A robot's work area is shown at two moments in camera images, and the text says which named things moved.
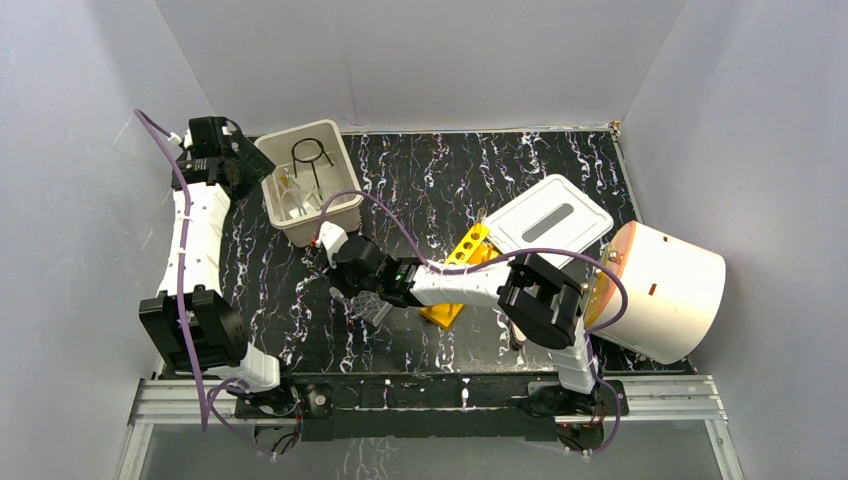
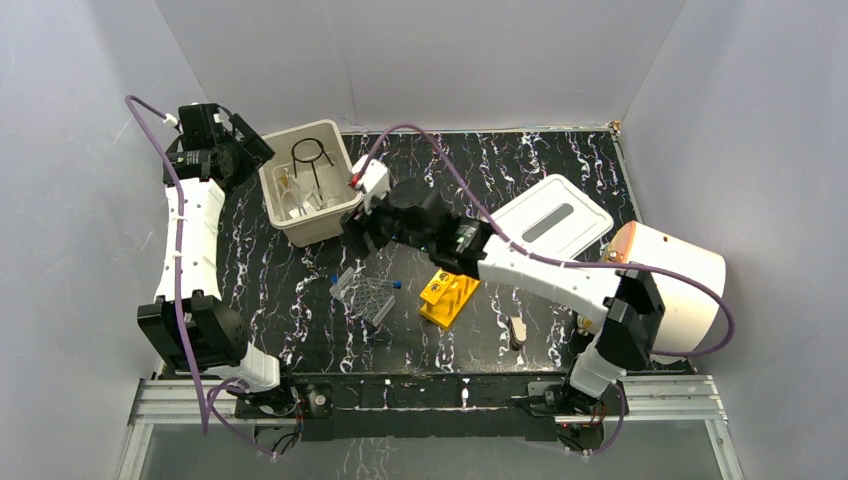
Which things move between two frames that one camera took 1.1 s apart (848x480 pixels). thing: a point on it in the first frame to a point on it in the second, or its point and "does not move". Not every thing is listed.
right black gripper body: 348,285 to 377,226
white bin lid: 554,215 does not move
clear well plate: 369,307 does not move
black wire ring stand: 295,159 does not move
